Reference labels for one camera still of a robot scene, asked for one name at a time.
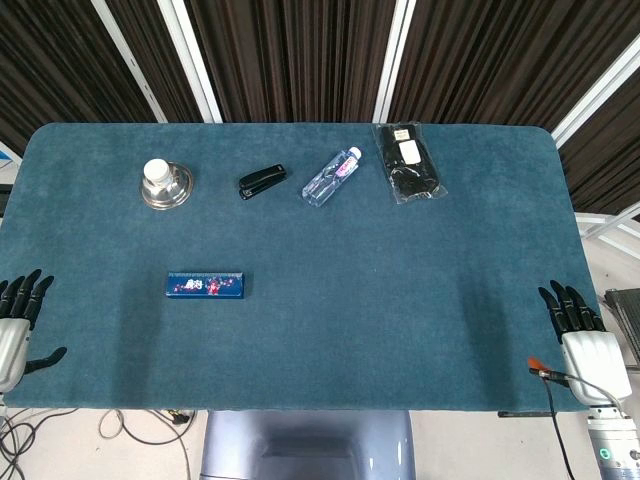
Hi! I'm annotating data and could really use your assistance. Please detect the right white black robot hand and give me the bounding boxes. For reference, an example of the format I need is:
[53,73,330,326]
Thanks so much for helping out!
[537,279,633,406]

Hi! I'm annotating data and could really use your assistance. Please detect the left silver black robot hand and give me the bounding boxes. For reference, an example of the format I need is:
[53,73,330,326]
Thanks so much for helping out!
[0,268,68,395]

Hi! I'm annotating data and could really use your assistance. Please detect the blue printed glasses case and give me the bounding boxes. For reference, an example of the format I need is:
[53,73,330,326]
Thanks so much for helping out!
[165,271,247,301]

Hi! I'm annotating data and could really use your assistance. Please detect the black grille panel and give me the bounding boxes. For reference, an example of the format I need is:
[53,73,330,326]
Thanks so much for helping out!
[603,287,640,362]

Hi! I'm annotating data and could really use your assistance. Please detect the blue white sign board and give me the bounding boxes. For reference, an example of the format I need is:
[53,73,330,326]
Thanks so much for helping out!
[0,142,24,174]

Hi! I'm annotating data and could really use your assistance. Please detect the stainless steel bowl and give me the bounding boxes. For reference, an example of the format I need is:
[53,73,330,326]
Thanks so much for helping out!
[139,162,194,211]

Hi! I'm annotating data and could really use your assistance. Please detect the small white capped bottle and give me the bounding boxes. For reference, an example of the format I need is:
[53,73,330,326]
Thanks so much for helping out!
[143,158,171,187]

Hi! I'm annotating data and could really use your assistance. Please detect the black socks in plastic bag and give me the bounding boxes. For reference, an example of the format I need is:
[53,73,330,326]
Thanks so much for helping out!
[373,122,448,205]

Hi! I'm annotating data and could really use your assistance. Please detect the teal table mat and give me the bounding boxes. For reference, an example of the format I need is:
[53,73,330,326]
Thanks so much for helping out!
[0,122,601,412]

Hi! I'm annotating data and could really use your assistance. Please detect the black stapler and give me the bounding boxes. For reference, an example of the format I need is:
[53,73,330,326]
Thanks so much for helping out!
[238,163,289,202]

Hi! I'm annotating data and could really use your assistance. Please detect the blue-grey robot torso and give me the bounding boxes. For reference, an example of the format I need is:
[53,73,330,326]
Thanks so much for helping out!
[198,409,417,480]

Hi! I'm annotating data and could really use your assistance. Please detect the clear plastic water bottle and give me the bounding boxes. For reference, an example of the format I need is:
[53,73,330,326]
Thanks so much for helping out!
[301,145,363,208]

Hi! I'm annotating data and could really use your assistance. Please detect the grey hand cable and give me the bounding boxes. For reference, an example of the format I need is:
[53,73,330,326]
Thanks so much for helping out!
[567,372,626,404]

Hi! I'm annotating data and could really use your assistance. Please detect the black cable with orange connector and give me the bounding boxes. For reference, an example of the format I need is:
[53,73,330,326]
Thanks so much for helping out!
[528,355,576,480]

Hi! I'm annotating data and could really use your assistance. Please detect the black floor cables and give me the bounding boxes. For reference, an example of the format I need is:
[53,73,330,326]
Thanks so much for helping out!
[0,407,79,480]

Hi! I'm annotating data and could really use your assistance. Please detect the white frame post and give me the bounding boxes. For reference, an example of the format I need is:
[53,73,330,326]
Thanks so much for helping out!
[551,34,640,149]
[157,0,224,124]
[91,0,169,124]
[372,0,417,124]

